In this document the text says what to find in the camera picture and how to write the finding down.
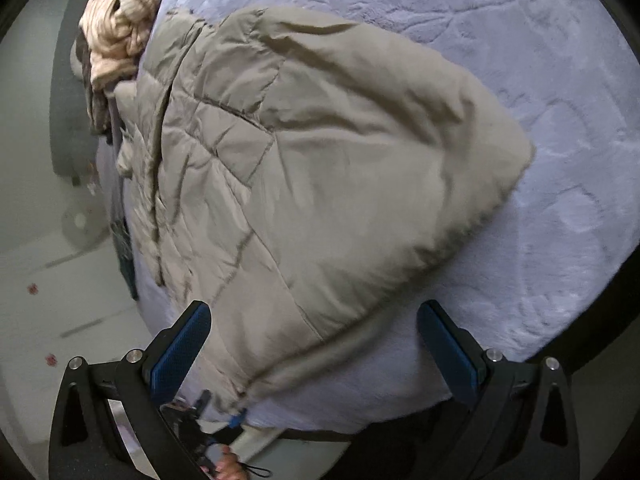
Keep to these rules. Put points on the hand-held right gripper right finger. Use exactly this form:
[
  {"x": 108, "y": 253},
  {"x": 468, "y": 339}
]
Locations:
[{"x": 445, "y": 355}]

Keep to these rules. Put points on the grey-brown fuzzy garment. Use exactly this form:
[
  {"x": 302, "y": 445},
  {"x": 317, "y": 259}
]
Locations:
[{"x": 97, "y": 110}]

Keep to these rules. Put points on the grey quilted headboard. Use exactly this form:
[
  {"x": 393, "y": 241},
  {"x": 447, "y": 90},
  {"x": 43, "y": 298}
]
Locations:
[{"x": 70, "y": 125}]

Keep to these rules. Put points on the white electric fan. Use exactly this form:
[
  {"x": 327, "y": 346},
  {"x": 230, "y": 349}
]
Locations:
[{"x": 80, "y": 220}]

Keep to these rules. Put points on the lavender embossed bed blanket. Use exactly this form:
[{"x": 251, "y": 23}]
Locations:
[{"x": 525, "y": 85}]

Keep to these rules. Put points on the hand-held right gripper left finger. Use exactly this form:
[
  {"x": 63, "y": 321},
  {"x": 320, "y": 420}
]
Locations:
[{"x": 182, "y": 355}]

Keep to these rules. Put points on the person's left hand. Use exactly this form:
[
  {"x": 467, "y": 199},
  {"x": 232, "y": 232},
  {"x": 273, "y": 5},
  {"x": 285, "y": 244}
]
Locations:
[{"x": 225, "y": 467}]

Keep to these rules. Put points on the white wardrobe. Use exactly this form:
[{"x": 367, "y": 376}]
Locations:
[{"x": 60, "y": 300}]

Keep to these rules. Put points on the red leaf sticker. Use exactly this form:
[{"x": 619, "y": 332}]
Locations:
[
  {"x": 50, "y": 358},
  {"x": 32, "y": 288}
]

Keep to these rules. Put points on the dark green folded garment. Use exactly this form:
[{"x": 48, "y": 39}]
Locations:
[{"x": 127, "y": 270}]

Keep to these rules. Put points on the beige quilted puffer jacket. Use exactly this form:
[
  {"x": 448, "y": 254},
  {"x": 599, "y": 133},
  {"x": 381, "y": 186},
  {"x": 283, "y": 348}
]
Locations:
[{"x": 325, "y": 185}]

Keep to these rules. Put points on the cream striped fleece garment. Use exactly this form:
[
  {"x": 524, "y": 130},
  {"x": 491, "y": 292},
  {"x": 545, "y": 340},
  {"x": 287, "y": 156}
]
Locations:
[{"x": 120, "y": 25}]

